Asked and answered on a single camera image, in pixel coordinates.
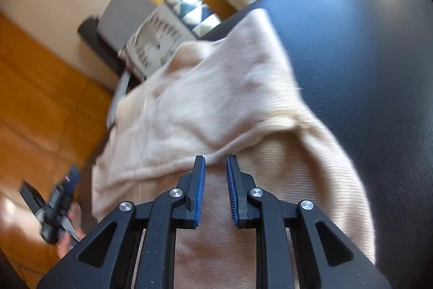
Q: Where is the tiger print cushion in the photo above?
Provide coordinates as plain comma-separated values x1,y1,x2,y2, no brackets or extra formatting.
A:
118,0,221,82

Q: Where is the person left hand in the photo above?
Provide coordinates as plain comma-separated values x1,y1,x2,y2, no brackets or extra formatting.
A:
57,202,85,260

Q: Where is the beige knitted sweater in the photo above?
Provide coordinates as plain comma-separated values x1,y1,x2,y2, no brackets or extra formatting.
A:
92,9,376,288

